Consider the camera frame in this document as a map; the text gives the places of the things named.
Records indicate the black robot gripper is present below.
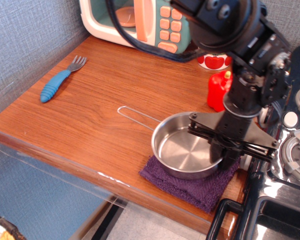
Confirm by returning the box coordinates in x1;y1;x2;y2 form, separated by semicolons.
188;74;278;170

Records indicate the silver pan with wire handle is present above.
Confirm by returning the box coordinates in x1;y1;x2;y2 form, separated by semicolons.
117;106;223;180

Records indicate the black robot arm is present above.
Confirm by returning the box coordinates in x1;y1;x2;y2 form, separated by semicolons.
170;0;291;170

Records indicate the purple cloth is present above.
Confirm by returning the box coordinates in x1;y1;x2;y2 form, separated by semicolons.
139;156;240;213

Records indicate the white stove knob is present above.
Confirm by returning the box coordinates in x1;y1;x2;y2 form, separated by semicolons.
239;154;253;171
258;107;270;128

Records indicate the red toy bell pepper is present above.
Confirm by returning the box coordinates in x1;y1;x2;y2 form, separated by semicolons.
207;70;233;112

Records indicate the black toy stove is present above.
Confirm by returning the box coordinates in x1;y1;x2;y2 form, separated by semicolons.
205;42;300;240

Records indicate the white stove button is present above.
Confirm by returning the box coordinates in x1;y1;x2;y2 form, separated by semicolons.
283;111;298;128

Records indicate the tomato sauce can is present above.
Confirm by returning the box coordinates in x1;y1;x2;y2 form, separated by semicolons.
197;54;233;71

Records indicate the teal toy microwave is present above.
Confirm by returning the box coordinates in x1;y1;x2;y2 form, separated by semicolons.
79;0;191;54

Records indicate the black oven door handle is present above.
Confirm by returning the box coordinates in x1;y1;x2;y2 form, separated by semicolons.
206;198;244;240

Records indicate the black cable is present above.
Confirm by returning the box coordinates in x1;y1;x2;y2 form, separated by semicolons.
104;0;231;63

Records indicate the blue handled fork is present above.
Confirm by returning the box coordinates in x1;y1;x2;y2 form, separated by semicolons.
40;55;87;103

